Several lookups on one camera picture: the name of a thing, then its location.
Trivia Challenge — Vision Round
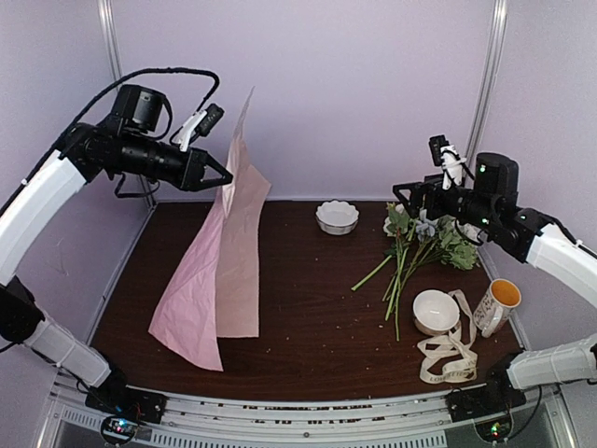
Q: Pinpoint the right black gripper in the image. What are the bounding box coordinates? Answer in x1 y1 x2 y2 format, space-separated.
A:
393 173 497 231

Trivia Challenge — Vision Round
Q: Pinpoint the green leafy flower bunch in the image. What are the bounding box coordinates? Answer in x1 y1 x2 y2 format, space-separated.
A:
351 203 479 340

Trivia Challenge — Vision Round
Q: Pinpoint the pink wrapping paper sheet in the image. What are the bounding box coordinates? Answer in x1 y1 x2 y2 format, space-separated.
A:
148 106 271 371

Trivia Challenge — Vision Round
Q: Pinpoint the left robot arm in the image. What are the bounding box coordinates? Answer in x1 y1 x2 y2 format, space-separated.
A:
1 85 232 414

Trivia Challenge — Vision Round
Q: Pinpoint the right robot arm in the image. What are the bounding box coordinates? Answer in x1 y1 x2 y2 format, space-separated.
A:
393 152 596 413

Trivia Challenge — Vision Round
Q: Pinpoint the small scalloped white bowl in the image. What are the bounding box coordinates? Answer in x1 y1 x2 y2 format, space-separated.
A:
315 200 359 236

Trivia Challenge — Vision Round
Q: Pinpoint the round white bowl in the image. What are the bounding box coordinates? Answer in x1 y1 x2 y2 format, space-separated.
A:
412 289 460 336

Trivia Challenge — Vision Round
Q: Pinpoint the white mug yellow inside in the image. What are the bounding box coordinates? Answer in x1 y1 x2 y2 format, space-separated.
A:
473 278 521 338

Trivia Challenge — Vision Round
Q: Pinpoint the cream printed ribbon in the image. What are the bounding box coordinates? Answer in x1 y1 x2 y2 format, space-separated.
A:
417 289 478 384

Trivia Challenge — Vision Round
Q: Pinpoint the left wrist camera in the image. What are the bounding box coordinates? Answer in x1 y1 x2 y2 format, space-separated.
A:
170 104 225 152

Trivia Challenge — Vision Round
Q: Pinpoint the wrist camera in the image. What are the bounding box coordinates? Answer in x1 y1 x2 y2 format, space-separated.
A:
170 104 225 152
429 134 466 190

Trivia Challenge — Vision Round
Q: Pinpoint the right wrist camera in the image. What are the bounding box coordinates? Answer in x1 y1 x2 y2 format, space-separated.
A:
429 134 466 190

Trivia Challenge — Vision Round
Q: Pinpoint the right aluminium frame post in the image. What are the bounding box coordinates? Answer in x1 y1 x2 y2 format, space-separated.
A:
465 0 508 162

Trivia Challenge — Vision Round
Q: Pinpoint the aluminium frame post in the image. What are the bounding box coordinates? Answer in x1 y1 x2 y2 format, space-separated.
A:
465 0 508 162
97 0 158 209

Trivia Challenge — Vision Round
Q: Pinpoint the left aluminium frame post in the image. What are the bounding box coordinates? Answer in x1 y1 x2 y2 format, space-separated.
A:
97 0 158 209

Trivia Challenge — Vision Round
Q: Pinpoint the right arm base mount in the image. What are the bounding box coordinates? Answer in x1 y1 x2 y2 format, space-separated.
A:
445 385 526 423

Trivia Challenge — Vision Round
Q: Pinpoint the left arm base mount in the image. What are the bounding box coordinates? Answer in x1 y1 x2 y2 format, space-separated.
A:
85 388 167 424

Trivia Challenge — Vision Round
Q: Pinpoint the aluminium front rail base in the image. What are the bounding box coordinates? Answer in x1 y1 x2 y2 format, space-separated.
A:
34 373 578 447

